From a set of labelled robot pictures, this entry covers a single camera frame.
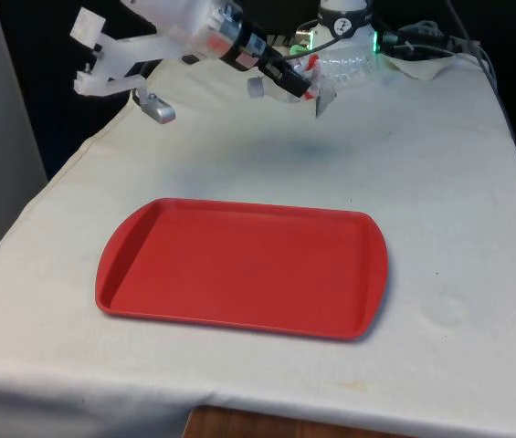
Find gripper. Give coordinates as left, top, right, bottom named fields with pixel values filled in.
left=217, top=16, right=314, bottom=100

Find clear plastic bottle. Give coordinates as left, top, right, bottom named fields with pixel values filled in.
left=247, top=45, right=378, bottom=120

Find red tray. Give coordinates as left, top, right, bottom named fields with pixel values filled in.
left=95, top=196, right=390, bottom=341

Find black cable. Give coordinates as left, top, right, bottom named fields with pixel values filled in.
left=375, top=26, right=459, bottom=59
left=278, top=34, right=354, bottom=63

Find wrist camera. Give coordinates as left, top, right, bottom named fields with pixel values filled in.
left=132, top=89, right=178, bottom=125

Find white plastic camera bracket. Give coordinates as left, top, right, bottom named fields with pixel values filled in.
left=72, top=8, right=186, bottom=99

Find grey cable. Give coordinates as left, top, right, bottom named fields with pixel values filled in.
left=443, top=0, right=474, bottom=45
left=465, top=39, right=506, bottom=98

